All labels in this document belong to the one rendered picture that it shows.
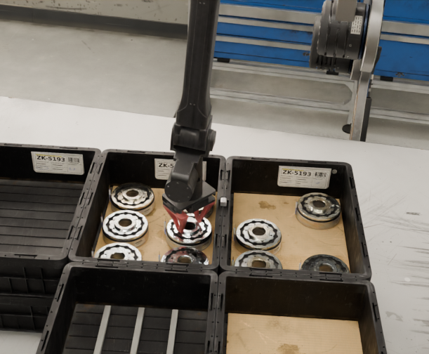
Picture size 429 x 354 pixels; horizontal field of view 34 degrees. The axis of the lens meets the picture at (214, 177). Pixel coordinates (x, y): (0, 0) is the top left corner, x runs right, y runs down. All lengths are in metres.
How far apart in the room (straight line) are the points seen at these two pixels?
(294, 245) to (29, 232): 0.60
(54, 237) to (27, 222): 0.09
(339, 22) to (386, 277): 0.64
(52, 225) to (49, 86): 2.36
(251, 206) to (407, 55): 1.90
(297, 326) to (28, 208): 0.70
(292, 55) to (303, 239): 1.94
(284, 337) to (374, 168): 0.85
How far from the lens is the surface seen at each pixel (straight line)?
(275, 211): 1.67
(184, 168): 1.36
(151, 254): 1.54
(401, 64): 3.46
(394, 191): 2.03
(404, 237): 1.87
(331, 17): 1.80
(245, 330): 1.39
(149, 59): 4.20
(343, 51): 1.83
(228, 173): 1.61
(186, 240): 1.53
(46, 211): 1.69
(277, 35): 3.41
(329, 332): 1.41
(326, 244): 1.60
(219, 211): 1.50
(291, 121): 3.64
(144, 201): 1.64
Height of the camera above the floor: 1.87
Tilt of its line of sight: 36 degrees down
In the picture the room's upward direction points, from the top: 2 degrees clockwise
